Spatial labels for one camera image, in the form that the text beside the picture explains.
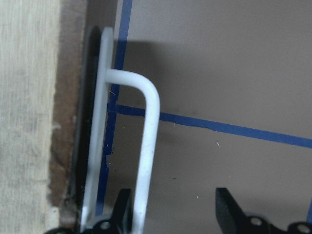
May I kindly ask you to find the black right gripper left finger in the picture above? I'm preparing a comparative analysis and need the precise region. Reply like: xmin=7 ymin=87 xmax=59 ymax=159
xmin=92 ymin=189 xmax=133 ymax=234

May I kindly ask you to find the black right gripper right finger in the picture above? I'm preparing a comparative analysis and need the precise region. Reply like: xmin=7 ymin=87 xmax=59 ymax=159
xmin=215 ymin=188 xmax=312 ymax=234

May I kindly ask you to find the white drawer handle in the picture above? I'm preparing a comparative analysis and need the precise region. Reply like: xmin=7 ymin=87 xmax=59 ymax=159
xmin=79 ymin=27 xmax=160 ymax=234

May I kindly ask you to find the light wooden drawer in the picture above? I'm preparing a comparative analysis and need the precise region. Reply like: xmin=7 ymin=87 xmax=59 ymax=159
xmin=0 ymin=0 xmax=98 ymax=234

